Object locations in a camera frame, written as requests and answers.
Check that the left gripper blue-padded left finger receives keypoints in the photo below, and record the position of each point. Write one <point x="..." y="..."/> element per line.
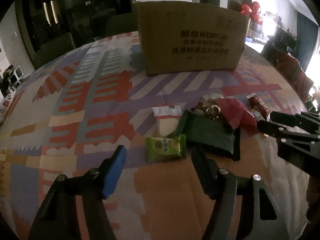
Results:
<point x="57" y="216"/>

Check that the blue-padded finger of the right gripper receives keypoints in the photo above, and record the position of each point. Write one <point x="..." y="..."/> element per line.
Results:
<point x="281" y="132"/>

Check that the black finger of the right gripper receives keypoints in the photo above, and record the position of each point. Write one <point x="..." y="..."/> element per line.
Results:
<point x="304" y="120"/>

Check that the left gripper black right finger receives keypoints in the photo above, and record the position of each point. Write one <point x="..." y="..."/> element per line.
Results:
<point x="260" y="217"/>

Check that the red brown chocolate bar wrapper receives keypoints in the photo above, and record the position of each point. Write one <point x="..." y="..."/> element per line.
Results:
<point x="258" y="104"/>

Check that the pink red snack bag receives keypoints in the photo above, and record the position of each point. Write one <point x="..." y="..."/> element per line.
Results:
<point x="238" y="115"/>

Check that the dark green snack bag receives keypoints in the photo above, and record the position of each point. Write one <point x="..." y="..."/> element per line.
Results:
<point x="211" y="136"/>

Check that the brown gold candy wrapper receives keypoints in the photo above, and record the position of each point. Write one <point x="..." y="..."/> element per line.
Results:
<point x="210" y="111"/>

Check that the white pale green candy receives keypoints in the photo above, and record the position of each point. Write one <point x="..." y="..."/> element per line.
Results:
<point x="212" y="96"/>

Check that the green snack packet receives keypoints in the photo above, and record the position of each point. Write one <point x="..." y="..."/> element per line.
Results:
<point x="165" y="149"/>

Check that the white red bread packet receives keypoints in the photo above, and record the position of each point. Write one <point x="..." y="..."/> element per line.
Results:
<point x="167" y="119"/>

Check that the patchwork patterned tablecloth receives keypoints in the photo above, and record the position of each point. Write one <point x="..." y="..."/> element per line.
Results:
<point x="72" y="113"/>

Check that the red balloon bow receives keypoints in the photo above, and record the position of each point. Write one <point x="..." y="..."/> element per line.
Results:
<point x="252" y="11"/>

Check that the floral cushion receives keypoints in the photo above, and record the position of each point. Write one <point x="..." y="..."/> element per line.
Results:
<point x="5" y="104"/>

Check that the brown cardboard box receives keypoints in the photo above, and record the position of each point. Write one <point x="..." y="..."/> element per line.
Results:
<point x="178" y="36"/>

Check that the white shelf unit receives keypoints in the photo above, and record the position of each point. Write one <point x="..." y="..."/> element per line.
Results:
<point x="17" y="72"/>

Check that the dark dining chair left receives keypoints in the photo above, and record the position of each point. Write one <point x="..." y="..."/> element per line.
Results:
<point x="53" y="49"/>

